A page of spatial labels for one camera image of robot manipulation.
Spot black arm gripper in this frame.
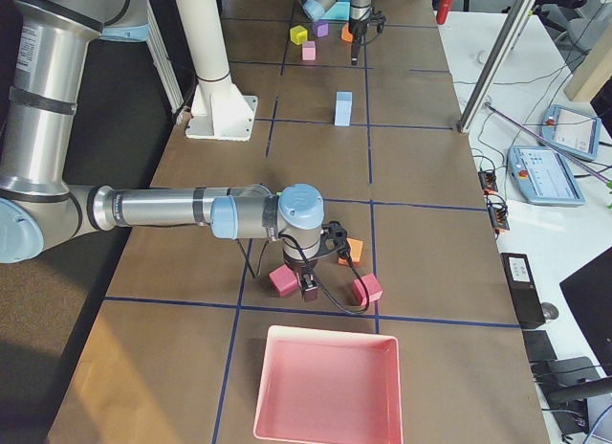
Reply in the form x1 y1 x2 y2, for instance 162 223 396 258
348 18 368 65

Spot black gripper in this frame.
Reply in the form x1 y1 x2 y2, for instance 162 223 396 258
284 256 318 301

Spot light blue foam block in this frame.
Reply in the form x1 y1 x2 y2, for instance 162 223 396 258
334 107 351 127

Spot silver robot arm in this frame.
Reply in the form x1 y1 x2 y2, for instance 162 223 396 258
295 0 374 66
1 0 325 296

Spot orange foam block left side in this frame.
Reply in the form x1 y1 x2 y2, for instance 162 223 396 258
340 24 354 43

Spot orange foam block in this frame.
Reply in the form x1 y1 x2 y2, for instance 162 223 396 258
338 237 363 266
340 24 354 43

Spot dark pink block near right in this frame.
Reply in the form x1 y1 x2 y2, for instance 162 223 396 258
269 265 299 298

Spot dark pink block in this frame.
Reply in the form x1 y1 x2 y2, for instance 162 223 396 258
269 265 299 298
352 273 383 306

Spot teal plastic bin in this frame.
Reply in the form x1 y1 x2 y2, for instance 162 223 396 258
321 1 350 22

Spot purple foam block left side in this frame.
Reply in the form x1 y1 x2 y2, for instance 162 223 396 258
312 20 329 38

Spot light pink foam block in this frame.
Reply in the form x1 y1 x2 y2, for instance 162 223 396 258
301 40 317 61

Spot dark pink block far right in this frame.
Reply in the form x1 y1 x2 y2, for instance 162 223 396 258
352 273 383 306

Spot yellow foam block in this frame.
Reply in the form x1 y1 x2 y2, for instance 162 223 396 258
290 25 309 46

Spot orange foam block right side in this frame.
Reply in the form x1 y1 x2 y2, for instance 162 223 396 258
338 237 363 266

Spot pink plastic tray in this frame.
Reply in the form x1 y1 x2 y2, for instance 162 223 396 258
253 325 404 443

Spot red fire extinguisher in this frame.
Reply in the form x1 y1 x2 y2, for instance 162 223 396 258
436 0 453 25

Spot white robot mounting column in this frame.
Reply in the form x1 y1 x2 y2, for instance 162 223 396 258
175 0 258 142

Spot black power adapter box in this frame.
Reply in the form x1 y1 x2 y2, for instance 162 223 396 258
500 253 545 329

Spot near teach pendant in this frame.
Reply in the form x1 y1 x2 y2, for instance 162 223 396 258
508 145 585 207

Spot teach pendant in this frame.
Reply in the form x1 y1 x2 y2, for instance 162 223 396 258
508 145 585 207
540 104 602 162

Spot far teach pendant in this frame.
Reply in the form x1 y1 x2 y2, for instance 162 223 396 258
540 104 602 162

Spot black monitor corner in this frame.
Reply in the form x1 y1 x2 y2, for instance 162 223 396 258
560 251 612 374

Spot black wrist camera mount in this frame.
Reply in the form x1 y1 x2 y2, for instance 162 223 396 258
317 221 351 262
368 11 386 33

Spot aluminium frame post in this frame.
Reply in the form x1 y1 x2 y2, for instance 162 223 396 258
457 0 536 134

